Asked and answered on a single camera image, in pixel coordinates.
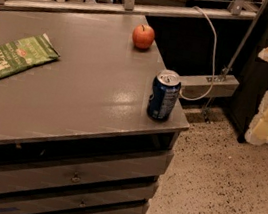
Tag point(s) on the grey metal base block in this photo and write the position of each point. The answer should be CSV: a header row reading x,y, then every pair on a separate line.
x,y
199,87

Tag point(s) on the middle grey drawer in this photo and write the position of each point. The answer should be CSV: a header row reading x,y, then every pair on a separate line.
x,y
77,196

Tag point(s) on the red apple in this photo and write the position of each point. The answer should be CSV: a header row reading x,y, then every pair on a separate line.
x,y
143,36

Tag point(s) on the blue pepsi can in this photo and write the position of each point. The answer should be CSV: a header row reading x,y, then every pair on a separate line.
x,y
166,88

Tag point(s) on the diagonal metal rod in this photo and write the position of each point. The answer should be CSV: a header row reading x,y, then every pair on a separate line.
x,y
244,38

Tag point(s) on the top grey drawer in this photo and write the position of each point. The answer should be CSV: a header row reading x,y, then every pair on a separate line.
x,y
92,170

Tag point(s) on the grey metal rail frame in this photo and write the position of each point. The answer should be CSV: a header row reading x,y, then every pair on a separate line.
x,y
122,7

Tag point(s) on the green chip bag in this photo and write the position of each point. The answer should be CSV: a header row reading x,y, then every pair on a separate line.
x,y
23,54

